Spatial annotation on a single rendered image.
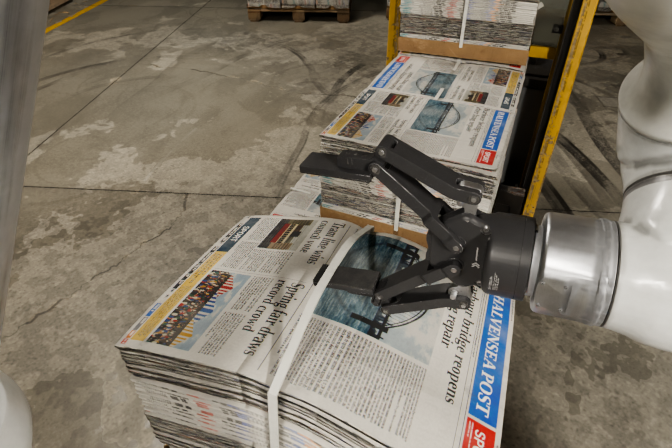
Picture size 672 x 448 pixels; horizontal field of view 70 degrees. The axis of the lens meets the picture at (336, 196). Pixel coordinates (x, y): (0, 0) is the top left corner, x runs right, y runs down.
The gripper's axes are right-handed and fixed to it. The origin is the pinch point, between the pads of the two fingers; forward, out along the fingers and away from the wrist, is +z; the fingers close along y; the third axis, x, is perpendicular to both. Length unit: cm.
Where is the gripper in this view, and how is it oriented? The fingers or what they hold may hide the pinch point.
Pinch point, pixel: (322, 221)
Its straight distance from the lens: 49.3
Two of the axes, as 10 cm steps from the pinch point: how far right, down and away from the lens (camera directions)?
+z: -9.2, -1.5, 3.5
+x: 3.7, -5.2, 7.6
